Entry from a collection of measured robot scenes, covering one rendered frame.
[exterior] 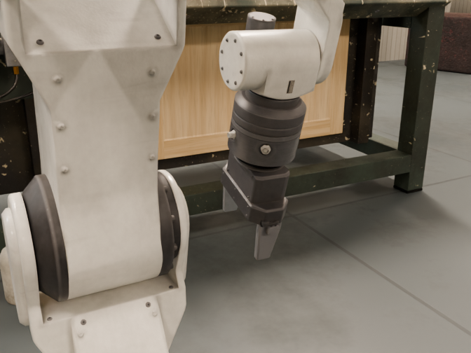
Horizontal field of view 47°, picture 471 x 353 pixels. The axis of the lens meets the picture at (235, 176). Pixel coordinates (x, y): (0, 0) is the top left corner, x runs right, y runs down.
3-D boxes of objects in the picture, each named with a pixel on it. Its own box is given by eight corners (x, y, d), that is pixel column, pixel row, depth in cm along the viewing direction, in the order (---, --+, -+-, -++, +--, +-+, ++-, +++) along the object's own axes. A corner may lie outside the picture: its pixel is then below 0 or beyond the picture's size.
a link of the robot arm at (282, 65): (316, 134, 65) (340, 44, 59) (238, 144, 60) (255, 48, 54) (270, 93, 73) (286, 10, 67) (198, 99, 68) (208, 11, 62)
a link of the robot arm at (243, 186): (303, 220, 70) (325, 141, 63) (237, 232, 66) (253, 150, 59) (260, 168, 79) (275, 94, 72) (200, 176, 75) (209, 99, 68)
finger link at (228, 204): (240, 209, 80) (246, 175, 77) (220, 212, 79) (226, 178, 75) (235, 203, 81) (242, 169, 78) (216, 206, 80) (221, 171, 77)
